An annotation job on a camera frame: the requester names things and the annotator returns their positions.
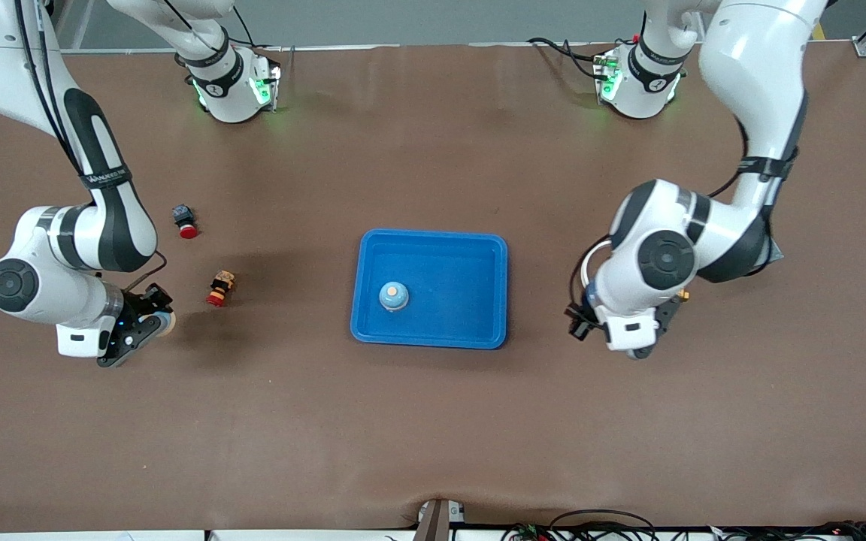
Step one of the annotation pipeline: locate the black base cable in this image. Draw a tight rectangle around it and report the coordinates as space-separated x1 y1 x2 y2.
526 36 605 82

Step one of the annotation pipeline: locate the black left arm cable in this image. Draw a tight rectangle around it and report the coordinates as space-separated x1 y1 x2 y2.
570 116 749 313

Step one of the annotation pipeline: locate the red yellow emergency stop button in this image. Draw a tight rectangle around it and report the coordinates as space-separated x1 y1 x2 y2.
205 270 239 309

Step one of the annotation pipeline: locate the red mushroom push button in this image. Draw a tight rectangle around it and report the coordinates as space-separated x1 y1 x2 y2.
171 204 200 240

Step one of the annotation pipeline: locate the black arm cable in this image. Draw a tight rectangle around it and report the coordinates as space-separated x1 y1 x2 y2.
570 116 749 313
12 0 168 292

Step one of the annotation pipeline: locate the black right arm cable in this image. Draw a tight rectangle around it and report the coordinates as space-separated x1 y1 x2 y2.
12 0 168 292

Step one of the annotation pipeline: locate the brown table mat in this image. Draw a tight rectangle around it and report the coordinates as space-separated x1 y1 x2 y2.
0 41 866 533

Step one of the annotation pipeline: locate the black cable bundle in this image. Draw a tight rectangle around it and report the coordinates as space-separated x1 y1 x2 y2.
499 509 866 541

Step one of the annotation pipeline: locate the blue plastic tray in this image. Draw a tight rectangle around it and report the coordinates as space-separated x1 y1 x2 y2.
350 228 509 350

